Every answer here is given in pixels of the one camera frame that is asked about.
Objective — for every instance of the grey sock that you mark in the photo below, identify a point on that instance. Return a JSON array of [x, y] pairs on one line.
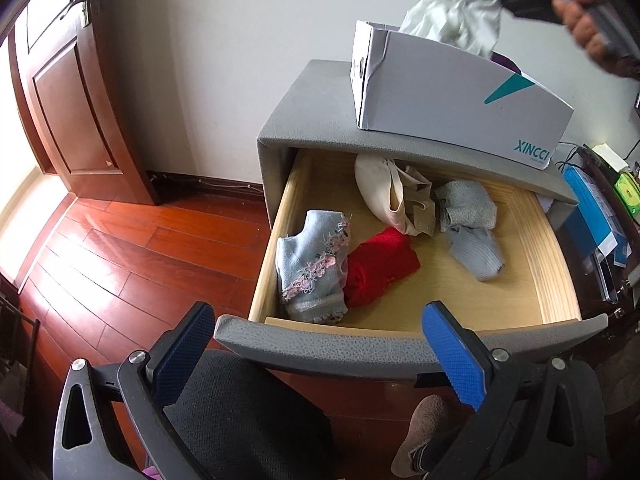
[[477, 255], [470, 205]]

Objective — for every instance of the white cloth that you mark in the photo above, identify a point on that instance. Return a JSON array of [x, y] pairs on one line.
[[450, 15]]

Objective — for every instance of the dark wooden side table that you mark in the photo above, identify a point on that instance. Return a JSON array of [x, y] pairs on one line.
[[620, 280]]

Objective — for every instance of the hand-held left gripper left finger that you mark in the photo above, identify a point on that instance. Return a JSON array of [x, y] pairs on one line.
[[182, 355]]

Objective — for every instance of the white cardboard box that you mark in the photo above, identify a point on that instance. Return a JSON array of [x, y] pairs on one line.
[[440, 90]]

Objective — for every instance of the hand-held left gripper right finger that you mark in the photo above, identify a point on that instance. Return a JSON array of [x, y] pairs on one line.
[[452, 355]]

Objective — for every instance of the purple cloth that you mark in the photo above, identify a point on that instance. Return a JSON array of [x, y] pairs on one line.
[[507, 64]]

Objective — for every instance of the grey cabinet drawer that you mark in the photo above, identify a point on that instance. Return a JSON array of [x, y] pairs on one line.
[[350, 345]]

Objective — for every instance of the light blue underwear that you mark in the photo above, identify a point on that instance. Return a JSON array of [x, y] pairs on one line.
[[305, 265]]

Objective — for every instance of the person's leg in black trousers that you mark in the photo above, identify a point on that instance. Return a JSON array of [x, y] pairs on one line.
[[240, 420]]

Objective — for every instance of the brown wooden door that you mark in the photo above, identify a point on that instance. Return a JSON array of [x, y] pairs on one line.
[[75, 110]]

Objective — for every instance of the blue carton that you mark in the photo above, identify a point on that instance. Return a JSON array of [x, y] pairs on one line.
[[590, 210]]

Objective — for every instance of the dark metal rack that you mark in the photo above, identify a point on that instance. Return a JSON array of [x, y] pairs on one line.
[[20, 340]]

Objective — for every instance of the brown slipper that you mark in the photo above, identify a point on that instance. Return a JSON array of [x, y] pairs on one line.
[[420, 425]]

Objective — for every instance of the cream bra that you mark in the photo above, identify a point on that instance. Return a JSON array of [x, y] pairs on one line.
[[380, 185]]

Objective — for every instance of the person's right hand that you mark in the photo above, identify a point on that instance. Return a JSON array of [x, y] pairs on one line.
[[582, 20]]

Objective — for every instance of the red underwear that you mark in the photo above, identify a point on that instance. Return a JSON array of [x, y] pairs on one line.
[[380, 265]]

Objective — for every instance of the green tissue packet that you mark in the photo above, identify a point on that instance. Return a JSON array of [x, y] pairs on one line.
[[630, 195]]

